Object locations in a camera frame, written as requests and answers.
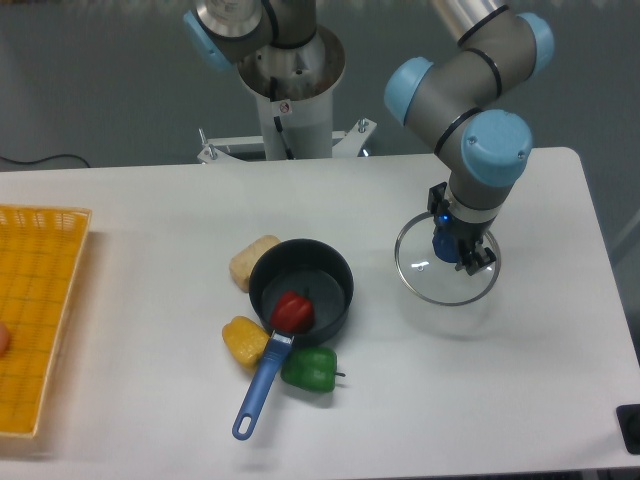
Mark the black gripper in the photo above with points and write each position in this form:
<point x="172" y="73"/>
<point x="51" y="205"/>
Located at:
<point x="463" y="241"/>

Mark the glass pot lid blue knob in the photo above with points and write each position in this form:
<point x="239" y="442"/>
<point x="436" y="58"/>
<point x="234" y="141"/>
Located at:
<point x="436" y="281"/>

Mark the dark pot blue handle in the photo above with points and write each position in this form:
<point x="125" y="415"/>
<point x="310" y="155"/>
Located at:
<point x="317" y="277"/>

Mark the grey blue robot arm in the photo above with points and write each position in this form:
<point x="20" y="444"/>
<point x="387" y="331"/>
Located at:
<point x="448" y="106"/>

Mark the red bell pepper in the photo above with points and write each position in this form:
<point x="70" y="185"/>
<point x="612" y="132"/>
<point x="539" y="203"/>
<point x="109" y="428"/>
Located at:
<point x="293" y="313"/>

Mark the green bell pepper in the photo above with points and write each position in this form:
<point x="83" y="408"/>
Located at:
<point x="312" y="369"/>

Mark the black device at table edge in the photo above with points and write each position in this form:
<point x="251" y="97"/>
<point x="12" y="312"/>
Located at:
<point x="629" y="422"/>

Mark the yellow bell pepper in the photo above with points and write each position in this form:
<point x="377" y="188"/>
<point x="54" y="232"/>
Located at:
<point x="245" y="341"/>

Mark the yellow woven basket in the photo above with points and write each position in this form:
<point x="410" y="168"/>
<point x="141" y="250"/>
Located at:
<point x="41" y="249"/>

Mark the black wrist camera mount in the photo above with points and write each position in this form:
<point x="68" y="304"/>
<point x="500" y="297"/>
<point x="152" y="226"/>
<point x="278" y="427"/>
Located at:
<point x="437" y="204"/>

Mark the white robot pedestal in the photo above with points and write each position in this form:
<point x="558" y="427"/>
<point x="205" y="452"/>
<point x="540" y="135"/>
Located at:
<point x="293" y="91"/>

